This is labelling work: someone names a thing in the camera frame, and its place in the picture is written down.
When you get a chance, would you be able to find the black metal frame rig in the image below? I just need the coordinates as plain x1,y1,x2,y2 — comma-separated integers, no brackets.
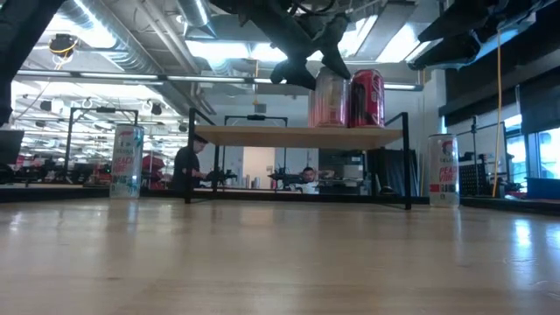
63,107,140,185

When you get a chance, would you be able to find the black window blind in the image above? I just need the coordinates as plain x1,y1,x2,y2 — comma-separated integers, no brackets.
518,69,560,136

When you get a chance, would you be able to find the person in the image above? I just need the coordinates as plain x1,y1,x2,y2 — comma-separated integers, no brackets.
171,134,209,192
293,165,336,195

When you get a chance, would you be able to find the pink grapefruit sparkling water can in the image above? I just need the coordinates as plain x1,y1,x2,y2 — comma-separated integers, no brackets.
308,66,352,129

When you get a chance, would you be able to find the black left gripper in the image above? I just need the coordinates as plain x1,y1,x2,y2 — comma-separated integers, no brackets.
212,0,352,91

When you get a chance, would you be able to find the red background object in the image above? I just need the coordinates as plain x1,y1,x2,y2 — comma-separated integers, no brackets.
141,155,166,190

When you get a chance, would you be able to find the black pegboard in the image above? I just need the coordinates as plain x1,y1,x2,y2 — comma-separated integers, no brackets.
458,164,492,197

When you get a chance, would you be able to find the silver round ventilation duct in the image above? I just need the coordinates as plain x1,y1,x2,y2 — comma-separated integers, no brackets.
177,0,218,39

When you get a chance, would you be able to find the black monitor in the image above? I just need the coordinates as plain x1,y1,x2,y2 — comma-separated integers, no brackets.
0,129,25,166

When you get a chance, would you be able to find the wooden shelf with black frame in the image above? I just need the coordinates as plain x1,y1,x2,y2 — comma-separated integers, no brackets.
183,107,413,211

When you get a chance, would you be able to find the yellow hanging cord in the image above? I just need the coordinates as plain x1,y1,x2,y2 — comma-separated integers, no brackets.
492,28,503,198

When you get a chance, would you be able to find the black tripod stand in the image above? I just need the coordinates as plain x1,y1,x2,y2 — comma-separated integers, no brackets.
454,115,504,196

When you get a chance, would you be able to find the long ceiling light bar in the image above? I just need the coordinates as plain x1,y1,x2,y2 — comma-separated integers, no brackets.
12,68,424,92

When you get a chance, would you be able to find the black curtain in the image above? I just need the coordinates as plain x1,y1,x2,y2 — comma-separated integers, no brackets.
366,147,420,197

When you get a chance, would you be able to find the black ceiling cord reel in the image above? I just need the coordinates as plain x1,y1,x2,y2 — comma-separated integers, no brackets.
47,33,80,59

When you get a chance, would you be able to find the white Celsius Peach Vibe can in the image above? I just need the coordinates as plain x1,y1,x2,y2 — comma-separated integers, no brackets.
427,133,461,208
108,123,145,200

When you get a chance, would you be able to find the red Coca-Cola can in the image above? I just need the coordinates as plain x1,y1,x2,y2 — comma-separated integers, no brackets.
348,68,386,130

